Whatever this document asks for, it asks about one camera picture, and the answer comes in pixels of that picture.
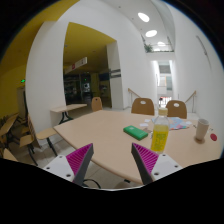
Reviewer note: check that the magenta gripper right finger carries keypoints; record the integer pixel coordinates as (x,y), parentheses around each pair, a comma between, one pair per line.
(153,166)

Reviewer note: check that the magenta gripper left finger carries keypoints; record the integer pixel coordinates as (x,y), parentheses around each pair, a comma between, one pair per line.
(72,167)

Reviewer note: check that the yellow drink bottle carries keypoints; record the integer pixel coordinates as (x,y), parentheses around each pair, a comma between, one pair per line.
(160,131)

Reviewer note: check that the green flat box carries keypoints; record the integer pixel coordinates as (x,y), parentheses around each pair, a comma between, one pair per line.
(135,132)

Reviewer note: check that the white card on table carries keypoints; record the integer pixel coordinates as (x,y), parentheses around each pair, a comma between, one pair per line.
(143,125)

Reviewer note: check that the large beige table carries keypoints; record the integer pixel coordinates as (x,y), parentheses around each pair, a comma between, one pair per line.
(112,146)

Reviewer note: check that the wooden chair at left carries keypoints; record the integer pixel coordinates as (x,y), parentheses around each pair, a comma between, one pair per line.
(28,139)

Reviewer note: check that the small side table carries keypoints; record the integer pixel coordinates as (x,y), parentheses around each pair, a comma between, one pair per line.
(63,111)

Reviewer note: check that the wooden chair left back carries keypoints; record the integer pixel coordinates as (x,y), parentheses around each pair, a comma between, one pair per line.
(143,106)

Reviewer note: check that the small wooden chair far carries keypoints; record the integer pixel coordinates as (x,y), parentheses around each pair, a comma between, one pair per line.
(96,104)

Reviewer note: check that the wooden chair right back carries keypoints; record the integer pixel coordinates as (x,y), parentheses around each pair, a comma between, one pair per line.
(177,108)

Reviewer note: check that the white paper cup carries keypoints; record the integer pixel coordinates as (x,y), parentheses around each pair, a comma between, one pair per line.
(201,129)

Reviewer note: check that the red round coaster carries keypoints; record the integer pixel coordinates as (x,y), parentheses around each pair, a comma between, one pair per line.
(213,137)

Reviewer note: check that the wooden table far left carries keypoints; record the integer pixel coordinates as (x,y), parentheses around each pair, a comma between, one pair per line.
(8,125)

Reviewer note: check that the hanging red white sign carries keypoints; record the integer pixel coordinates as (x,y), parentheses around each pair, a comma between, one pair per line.
(76,65)

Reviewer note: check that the balcony plant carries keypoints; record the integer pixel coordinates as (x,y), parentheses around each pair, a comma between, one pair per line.
(148,48)

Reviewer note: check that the round ceiling light far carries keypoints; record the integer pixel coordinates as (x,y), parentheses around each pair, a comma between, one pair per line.
(151,33)

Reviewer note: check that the round ceiling light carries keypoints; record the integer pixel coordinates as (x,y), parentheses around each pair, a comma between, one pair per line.
(151,33)
(145,18)

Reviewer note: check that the round ceiling light near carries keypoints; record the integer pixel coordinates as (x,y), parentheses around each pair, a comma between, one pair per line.
(145,18)

